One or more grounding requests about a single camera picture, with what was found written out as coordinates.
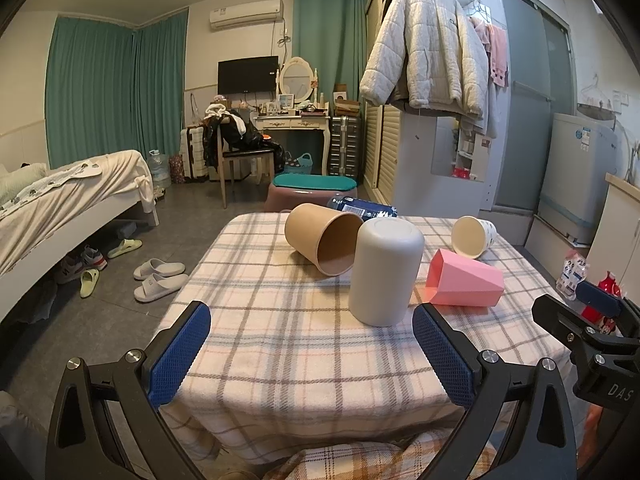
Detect grey sneaker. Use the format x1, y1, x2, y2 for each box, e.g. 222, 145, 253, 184
52, 245, 109, 285

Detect plaid pants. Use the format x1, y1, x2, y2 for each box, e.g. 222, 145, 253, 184
270, 430, 501, 480

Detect grey plastic basin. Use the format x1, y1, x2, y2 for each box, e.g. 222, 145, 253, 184
576, 102, 619, 122

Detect checked tablecloth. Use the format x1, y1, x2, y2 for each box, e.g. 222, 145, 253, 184
159, 211, 576, 466

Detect white dressing table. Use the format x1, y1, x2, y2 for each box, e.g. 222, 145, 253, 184
251, 112, 332, 179

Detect white puffer jacket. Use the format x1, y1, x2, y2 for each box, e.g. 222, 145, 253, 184
359, 0, 492, 121

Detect silver suitcase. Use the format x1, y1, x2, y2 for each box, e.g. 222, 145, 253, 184
329, 115, 362, 179

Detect person's right hand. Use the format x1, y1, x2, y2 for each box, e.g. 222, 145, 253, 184
582, 402, 607, 466

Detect brown cardboard boxes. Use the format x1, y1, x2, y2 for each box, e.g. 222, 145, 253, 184
333, 84, 362, 117

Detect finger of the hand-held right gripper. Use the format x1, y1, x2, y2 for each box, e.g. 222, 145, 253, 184
531, 294, 608, 348
576, 280, 640, 341

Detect white slipper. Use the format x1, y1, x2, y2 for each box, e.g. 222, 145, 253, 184
133, 273, 190, 304
132, 258, 186, 281

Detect wooden chair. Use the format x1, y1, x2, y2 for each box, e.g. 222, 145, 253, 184
215, 115, 276, 210

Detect wooden slatted wardrobe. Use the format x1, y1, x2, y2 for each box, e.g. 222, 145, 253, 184
361, 0, 501, 211

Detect black television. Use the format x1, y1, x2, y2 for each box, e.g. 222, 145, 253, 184
217, 56, 280, 95

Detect dark blue snack packet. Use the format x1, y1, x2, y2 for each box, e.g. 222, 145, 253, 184
327, 195, 399, 222

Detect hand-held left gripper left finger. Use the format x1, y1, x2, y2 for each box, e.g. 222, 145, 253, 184
46, 301, 213, 480

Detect white dotted paper cup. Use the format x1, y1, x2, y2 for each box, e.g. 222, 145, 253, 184
451, 216, 498, 260

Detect stool with teal cushion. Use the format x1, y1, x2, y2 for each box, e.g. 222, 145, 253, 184
267, 180, 359, 214

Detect clear printed plastic bag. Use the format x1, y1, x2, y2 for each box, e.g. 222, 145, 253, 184
556, 250, 592, 302

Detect large water jug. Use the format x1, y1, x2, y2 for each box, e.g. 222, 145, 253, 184
147, 149, 172, 189

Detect teal seat cushion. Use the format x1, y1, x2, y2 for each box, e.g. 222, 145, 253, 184
272, 173, 357, 192

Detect teal plastic basket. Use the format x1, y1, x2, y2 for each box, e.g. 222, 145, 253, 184
284, 152, 315, 175

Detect white air conditioner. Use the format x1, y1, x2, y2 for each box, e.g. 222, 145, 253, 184
208, 0, 285, 31

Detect green slipper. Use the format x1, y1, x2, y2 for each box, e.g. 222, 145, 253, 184
107, 238, 144, 260
79, 268, 101, 299

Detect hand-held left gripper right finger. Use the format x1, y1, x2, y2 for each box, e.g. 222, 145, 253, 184
412, 302, 581, 480

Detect white bed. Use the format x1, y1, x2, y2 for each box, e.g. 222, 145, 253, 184
0, 150, 161, 323

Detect pile of clothes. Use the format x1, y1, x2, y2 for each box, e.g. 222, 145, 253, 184
202, 102, 287, 172

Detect oval vanity mirror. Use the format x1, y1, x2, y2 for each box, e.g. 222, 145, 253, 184
278, 56, 319, 107

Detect frosted glass door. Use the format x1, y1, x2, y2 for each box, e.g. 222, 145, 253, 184
491, 0, 574, 213

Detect cream blanket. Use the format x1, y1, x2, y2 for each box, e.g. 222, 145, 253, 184
0, 150, 154, 276

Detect pink towel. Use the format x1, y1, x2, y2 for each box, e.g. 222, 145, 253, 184
469, 15, 510, 89

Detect white cloth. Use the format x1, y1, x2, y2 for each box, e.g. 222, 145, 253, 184
0, 390, 47, 480

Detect pink angular cup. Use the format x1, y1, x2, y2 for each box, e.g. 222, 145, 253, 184
425, 248, 505, 307

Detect green window curtain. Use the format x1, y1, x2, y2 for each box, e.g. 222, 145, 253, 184
292, 0, 369, 122
45, 15, 138, 171
133, 12, 189, 157

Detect red bottle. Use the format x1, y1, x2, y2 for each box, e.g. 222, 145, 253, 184
581, 271, 624, 335

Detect green striped pillow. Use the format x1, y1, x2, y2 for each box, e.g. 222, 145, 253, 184
0, 162, 49, 207

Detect white washing machine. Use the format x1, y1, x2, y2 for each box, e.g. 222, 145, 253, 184
536, 112, 634, 247

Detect white suitcase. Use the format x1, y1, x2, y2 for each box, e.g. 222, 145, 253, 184
179, 125, 210, 184

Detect brown paper cup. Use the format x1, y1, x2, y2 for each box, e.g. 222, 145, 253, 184
284, 203, 365, 277

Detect white plastic cup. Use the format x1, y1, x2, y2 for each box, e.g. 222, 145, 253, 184
348, 217, 426, 328

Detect white side cabinet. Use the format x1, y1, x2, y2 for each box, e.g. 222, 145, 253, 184
589, 172, 640, 283

